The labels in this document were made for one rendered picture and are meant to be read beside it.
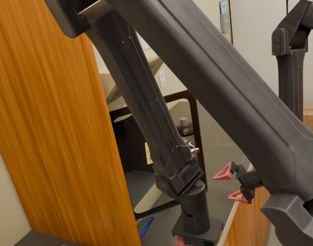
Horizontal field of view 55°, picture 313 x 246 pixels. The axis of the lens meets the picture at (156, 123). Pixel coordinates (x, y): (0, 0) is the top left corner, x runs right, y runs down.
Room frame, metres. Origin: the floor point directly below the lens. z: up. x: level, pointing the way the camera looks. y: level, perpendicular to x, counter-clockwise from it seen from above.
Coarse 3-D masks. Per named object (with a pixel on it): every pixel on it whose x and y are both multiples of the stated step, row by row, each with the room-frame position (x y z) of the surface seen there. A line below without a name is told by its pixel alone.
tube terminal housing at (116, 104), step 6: (90, 6) 0.90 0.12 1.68; (138, 36) 1.09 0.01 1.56; (96, 54) 0.88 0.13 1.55; (96, 60) 0.87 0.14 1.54; (102, 60) 0.90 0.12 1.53; (102, 66) 0.89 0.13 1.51; (114, 102) 0.90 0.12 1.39; (120, 102) 0.93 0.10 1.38; (108, 108) 0.87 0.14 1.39; (114, 108) 0.90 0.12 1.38; (138, 222) 0.88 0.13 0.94
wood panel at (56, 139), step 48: (0, 0) 0.83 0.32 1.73; (0, 48) 0.86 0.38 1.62; (48, 48) 0.77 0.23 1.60; (0, 96) 0.90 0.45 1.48; (48, 96) 0.80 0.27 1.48; (96, 96) 0.71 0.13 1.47; (0, 144) 0.95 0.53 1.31; (48, 144) 0.83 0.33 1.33; (96, 144) 0.73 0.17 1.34; (48, 192) 0.87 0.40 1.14; (96, 192) 0.76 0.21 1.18; (96, 240) 0.79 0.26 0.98
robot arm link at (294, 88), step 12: (276, 36) 0.79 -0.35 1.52; (288, 36) 0.78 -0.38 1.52; (276, 48) 0.79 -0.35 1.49; (288, 48) 0.77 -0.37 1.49; (300, 48) 0.82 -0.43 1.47; (288, 60) 0.78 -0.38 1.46; (300, 60) 0.78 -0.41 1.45; (288, 72) 0.78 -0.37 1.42; (300, 72) 0.77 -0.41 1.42; (288, 84) 0.77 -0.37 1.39; (300, 84) 0.77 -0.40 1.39; (288, 96) 0.77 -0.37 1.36; (300, 96) 0.76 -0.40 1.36; (300, 108) 0.76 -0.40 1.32; (300, 120) 0.75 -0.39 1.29
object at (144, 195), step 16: (176, 96) 0.90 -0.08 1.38; (192, 96) 0.91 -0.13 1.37; (112, 112) 0.83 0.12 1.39; (128, 112) 0.85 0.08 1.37; (176, 112) 0.89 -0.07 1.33; (192, 112) 0.91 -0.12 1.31; (128, 128) 0.84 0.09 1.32; (192, 128) 0.91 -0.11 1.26; (128, 144) 0.84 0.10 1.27; (144, 144) 0.86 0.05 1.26; (128, 160) 0.84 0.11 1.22; (144, 160) 0.85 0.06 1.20; (128, 176) 0.83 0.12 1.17; (144, 176) 0.85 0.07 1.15; (144, 192) 0.85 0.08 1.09; (160, 192) 0.86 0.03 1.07; (144, 208) 0.84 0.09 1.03; (160, 208) 0.86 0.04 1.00
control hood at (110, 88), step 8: (152, 56) 0.93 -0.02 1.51; (152, 64) 0.95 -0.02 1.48; (160, 64) 1.04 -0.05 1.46; (104, 72) 0.81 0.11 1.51; (104, 80) 0.79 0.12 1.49; (112, 80) 0.78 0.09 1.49; (104, 88) 0.80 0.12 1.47; (112, 88) 0.78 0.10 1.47; (112, 96) 0.82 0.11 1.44; (120, 96) 0.89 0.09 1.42
